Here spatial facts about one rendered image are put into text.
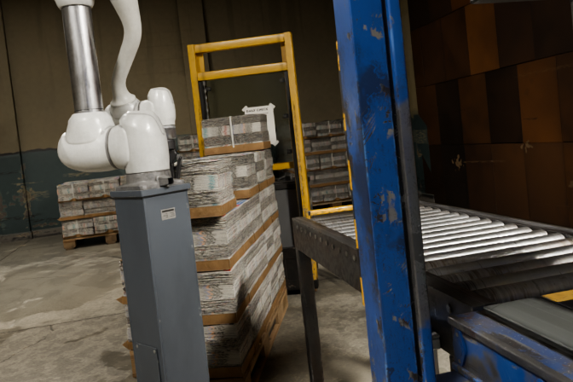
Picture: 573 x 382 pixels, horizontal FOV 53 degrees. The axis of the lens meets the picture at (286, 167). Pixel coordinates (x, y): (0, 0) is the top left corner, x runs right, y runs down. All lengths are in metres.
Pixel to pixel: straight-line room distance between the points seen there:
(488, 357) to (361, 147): 0.37
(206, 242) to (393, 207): 1.62
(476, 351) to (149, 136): 1.36
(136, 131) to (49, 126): 7.57
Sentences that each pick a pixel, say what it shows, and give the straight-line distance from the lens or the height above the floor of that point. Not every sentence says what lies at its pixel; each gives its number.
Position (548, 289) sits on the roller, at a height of 0.78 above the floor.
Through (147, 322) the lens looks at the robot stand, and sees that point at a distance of 2.10.
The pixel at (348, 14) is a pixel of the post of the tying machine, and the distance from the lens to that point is 0.87.
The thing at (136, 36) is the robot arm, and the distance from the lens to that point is 2.22.
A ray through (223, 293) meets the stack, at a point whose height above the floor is 0.50.
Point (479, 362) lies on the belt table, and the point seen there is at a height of 0.74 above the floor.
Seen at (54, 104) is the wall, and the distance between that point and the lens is 9.56.
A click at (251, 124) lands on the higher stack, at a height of 1.23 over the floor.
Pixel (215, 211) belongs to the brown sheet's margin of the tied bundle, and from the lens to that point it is 2.33.
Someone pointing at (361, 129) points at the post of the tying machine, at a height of 1.12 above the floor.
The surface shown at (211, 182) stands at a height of 0.97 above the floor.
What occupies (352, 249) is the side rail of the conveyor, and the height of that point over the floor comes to 0.80.
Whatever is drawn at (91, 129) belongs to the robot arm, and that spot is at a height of 1.23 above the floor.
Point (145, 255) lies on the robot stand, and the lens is 2.01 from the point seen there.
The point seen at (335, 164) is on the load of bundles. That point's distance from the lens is 8.13.
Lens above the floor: 1.12
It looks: 3 degrees down
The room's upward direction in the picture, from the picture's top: 6 degrees counter-clockwise
